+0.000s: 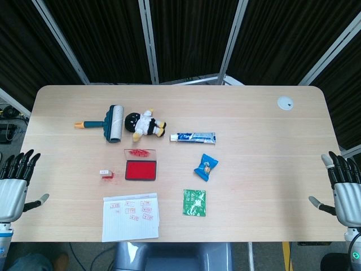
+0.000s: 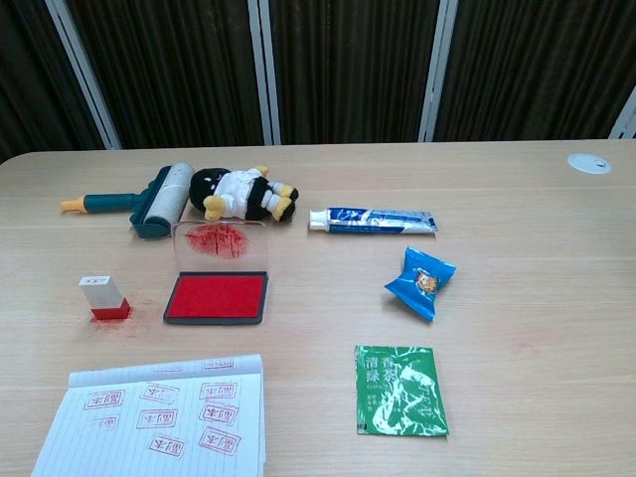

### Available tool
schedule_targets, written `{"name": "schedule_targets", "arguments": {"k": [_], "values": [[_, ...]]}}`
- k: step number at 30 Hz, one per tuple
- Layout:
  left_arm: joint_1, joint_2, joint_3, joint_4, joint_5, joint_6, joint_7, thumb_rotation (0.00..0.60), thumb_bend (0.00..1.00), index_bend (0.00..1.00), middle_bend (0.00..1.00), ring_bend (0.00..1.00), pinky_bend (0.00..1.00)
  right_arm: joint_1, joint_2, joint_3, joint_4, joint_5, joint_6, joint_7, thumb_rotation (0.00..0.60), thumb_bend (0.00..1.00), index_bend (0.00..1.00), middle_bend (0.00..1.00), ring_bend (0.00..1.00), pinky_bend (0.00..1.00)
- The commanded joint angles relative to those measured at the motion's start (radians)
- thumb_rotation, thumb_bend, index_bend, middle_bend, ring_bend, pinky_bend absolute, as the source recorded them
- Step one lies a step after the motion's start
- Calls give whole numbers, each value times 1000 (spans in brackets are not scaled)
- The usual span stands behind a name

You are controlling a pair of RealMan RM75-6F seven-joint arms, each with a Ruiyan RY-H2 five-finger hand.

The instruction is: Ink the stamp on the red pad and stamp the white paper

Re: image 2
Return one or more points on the black and white plush toy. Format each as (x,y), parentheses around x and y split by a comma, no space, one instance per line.
(238,191)

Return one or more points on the white and red stamp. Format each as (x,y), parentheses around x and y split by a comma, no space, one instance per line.
(102,295)

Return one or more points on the red ink pad case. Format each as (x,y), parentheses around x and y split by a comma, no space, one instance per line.
(216,298)

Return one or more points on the lined paper notebook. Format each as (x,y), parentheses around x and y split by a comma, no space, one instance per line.
(124,447)

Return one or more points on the green tea packet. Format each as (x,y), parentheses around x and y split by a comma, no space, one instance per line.
(397,392)

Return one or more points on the blue and white toothpaste tube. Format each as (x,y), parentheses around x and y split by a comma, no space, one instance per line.
(372,221)

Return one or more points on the white partition post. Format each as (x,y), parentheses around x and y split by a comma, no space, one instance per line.
(263,74)
(627,119)
(83,74)
(437,74)

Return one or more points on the teal lint roller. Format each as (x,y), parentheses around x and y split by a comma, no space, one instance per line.
(164,199)

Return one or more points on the white round table grommet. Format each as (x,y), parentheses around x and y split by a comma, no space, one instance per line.
(586,163)

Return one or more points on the blue snack packet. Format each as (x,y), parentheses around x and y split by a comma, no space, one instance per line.
(420,285)

